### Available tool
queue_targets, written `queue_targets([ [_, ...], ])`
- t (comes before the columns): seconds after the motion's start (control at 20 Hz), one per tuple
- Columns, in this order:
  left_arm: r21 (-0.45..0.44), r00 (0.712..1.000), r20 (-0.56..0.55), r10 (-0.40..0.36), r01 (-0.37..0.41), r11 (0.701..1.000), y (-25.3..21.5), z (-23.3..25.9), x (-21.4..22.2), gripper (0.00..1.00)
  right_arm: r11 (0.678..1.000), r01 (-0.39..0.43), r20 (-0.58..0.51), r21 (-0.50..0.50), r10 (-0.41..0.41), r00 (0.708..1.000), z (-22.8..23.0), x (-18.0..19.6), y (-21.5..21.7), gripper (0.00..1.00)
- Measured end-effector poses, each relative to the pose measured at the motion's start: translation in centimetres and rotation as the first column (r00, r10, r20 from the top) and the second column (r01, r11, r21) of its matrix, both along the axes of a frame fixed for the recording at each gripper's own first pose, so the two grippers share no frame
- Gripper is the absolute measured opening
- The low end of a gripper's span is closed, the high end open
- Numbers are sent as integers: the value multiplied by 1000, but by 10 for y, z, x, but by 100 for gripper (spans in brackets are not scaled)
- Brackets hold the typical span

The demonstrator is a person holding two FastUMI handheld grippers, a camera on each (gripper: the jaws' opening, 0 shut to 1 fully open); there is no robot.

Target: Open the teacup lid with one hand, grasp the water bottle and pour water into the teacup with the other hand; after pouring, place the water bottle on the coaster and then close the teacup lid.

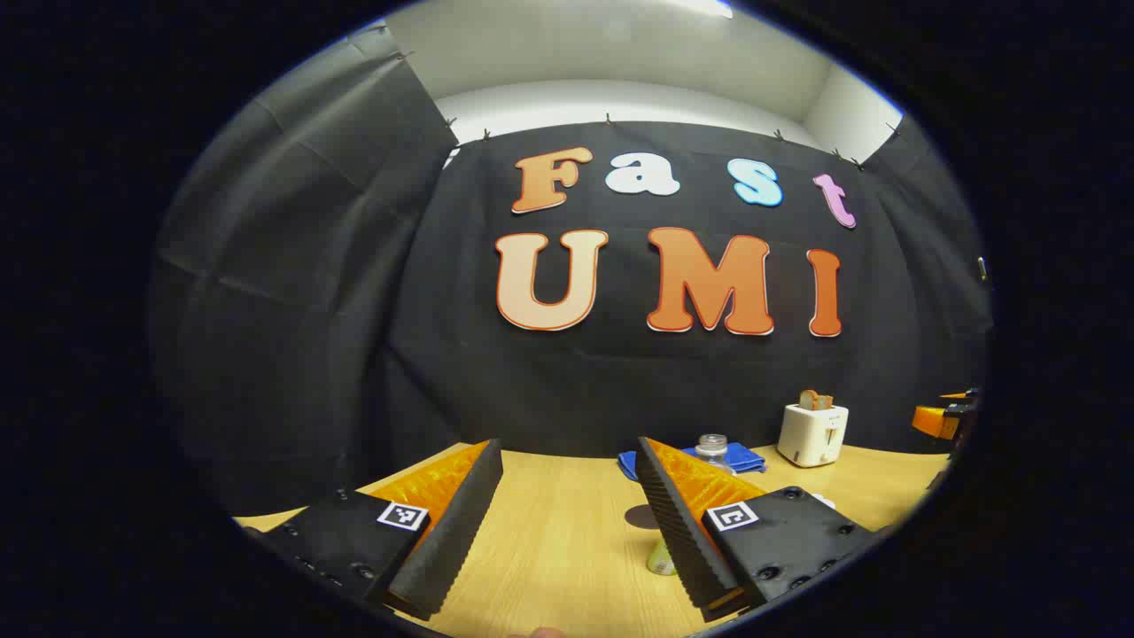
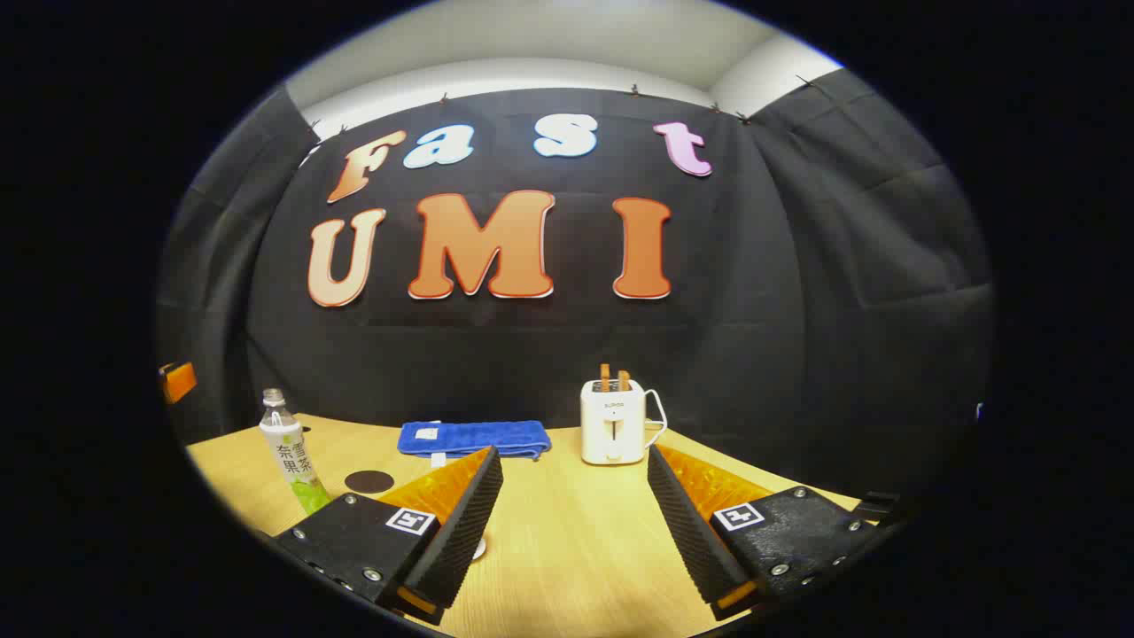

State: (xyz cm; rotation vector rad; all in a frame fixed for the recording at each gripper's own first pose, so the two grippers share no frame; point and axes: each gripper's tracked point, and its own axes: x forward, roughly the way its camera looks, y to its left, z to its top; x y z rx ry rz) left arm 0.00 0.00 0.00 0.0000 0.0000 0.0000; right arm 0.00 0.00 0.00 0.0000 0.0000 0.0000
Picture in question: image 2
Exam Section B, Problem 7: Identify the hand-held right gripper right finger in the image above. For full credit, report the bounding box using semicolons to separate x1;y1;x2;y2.
647;445;891;623

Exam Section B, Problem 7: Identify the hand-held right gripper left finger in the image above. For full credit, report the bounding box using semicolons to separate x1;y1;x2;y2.
273;446;504;626

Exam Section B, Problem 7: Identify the clear water bottle green label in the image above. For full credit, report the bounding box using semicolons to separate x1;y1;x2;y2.
259;388;333;517

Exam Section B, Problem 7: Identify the blue folded towel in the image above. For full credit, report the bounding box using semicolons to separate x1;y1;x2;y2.
397;420;552;469

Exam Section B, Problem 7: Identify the white toaster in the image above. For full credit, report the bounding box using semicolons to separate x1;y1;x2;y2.
580;379;648;465

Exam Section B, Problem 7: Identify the black backdrop cloth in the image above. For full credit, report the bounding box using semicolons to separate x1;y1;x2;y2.
155;69;998;497

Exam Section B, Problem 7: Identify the white toaster cable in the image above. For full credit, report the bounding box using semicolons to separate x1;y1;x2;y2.
643;390;668;448

